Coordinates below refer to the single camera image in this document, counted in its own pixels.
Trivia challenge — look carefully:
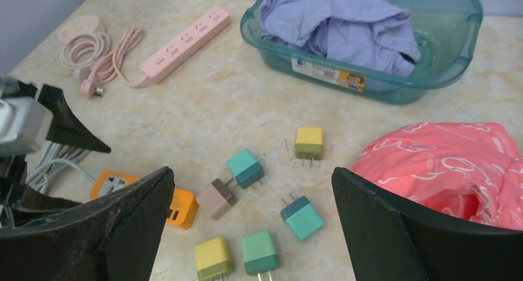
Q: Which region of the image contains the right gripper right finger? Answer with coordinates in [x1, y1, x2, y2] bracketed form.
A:
[331, 167, 522, 280]

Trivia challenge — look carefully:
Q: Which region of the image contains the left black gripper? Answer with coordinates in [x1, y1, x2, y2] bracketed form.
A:
[1, 75, 111, 226]

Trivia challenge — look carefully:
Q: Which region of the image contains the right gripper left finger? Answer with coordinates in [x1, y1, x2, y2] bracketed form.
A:
[1, 166, 175, 280]

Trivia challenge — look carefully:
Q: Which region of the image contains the orange power strip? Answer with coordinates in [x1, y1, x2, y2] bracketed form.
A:
[25, 142, 200, 231]

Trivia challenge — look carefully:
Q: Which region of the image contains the pink brown charger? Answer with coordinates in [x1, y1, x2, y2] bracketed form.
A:
[196, 178, 237, 221]

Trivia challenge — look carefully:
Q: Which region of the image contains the teal charger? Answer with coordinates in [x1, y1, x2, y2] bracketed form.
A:
[280, 193, 324, 242]
[226, 149, 265, 189]

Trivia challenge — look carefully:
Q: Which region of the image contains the yellow charger front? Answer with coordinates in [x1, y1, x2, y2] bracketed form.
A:
[194, 237, 234, 281]

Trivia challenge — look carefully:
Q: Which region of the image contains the pink plastic bag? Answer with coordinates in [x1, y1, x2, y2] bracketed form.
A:
[351, 123, 522, 230]

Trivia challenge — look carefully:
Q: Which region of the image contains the yellow charger near basin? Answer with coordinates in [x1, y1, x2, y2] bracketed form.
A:
[294, 127, 324, 166]

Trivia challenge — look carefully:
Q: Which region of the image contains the green charger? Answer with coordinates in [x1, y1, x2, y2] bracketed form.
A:
[241, 229, 281, 281]

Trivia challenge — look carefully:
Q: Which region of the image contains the pink round power strip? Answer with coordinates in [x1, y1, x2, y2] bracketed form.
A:
[58, 14, 111, 81]

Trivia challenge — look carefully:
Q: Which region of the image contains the pink long power strip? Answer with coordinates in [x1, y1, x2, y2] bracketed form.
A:
[101, 6, 231, 89]

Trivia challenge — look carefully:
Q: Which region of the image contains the purple cloth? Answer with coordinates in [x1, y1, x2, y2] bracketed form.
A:
[259, 0, 422, 76]

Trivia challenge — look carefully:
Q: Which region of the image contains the teal plastic basin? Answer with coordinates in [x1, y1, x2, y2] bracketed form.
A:
[240, 0, 484, 104]

